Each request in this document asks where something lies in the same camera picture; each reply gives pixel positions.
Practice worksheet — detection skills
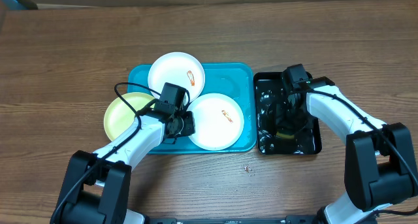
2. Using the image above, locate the green yellow sponge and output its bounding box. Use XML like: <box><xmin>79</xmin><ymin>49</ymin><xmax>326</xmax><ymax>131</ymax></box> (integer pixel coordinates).
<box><xmin>276</xmin><ymin>131</ymin><xmax>295</xmax><ymax>140</ymax></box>

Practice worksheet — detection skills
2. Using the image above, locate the white plate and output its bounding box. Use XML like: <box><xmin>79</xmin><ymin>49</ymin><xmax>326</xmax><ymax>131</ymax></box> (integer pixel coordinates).
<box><xmin>148</xmin><ymin>52</ymin><xmax>205</xmax><ymax>101</ymax></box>
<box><xmin>188</xmin><ymin>93</ymin><xmax>244</xmax><ymax>151</ymax></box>

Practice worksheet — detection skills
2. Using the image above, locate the yellow plate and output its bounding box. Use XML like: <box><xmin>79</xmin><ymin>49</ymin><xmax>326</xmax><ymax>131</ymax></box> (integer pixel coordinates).
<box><xmin>103</xmin><ymin>92</ymin><xmax>154</xmax><ymax>141</ymax></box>

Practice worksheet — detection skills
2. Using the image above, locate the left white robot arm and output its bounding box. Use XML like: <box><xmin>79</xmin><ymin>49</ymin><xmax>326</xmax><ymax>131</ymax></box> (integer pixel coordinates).
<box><xmin>50</xmin><ymin>99</ymin><xmax>195</xmax><ymax>224</ymax></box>

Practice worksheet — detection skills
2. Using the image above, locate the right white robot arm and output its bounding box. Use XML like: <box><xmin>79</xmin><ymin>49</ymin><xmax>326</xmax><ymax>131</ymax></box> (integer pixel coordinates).
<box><xmin>276</xmin><ymin>75</ymin><xmax>417</xmax><ymax>223</ymax></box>

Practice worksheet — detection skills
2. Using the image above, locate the black rectangular water tray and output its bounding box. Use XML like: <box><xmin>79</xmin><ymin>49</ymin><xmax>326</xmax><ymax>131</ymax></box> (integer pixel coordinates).
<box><xmin>253</xmin><ymin>72</ymin><xmax>322</xmax><ymax>155</ymax></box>

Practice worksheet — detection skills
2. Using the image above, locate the teal plastic tray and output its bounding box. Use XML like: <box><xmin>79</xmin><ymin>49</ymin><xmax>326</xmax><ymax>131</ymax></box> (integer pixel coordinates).
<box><xmin>128</xmin><ymin>63</ymin><xmax>257</xmax><ymax>155</ymax></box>

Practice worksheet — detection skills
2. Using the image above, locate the small crumb debris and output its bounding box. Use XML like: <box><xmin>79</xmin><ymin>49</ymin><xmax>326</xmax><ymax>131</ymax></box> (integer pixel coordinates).
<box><xmin>242</xmin><ymin>164</ymin><xmax>255</xmax><ymax>177</ymax></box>

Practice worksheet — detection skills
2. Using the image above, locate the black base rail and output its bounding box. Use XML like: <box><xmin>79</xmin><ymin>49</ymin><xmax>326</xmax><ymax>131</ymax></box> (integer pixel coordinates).
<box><xmin>144</xmin><ymin>215</ymin><xmax>319</xmax><ymax>224</ymax></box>

